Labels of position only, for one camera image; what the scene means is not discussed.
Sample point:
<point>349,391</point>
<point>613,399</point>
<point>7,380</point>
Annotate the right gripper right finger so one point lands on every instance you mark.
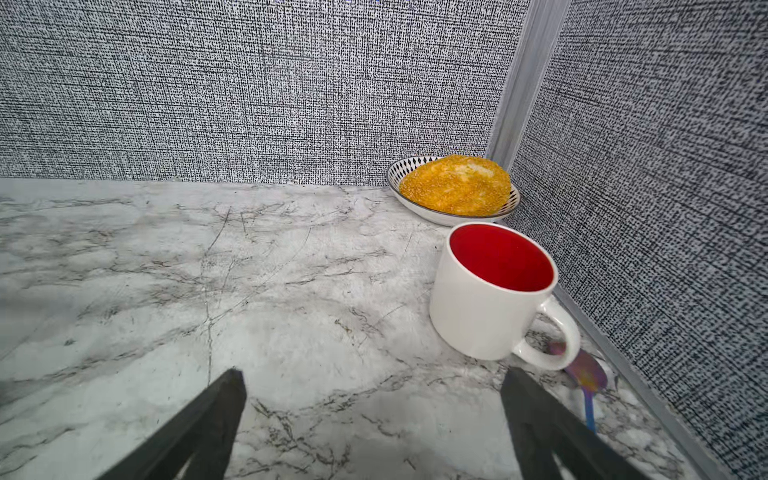
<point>547,437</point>

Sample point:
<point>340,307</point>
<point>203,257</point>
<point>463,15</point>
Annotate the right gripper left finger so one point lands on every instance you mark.
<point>197,442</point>

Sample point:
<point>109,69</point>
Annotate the white mug red inside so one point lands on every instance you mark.
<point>491,282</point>

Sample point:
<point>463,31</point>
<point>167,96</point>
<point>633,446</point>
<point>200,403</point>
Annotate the patterned bowl with yellow food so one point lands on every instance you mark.
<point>453,189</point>

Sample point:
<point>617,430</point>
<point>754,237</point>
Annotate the blue handled spoon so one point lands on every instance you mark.
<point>590,377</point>

